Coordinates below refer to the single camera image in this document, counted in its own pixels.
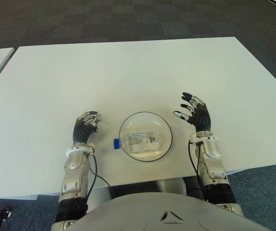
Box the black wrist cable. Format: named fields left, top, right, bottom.
left=188, top=141, right=206, bottom=193
left=87, top=153, right=116, bottom=200

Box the white robot waist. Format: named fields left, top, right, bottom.
left=149, top=178, right=187, bottom=193

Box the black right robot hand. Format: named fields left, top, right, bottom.
left=173, top=91, right=212, bottom=133

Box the clear water bottle blue cap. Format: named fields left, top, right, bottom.
left=113, top=131, right=164, bottom=154

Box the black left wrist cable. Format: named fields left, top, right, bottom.
left=87, top=153, right=116, bottom=200

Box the white plate black rim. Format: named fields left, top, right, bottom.
left=118, top=111, right=172, bottom=162

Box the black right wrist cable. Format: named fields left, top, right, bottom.
left=188, top=141, right=206, bottom=193

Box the grey robot torso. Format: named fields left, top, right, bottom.
left=63, top=187, right=273, bottom=231

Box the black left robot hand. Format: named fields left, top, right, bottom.
left=72, top=110, right=102, bottom=145

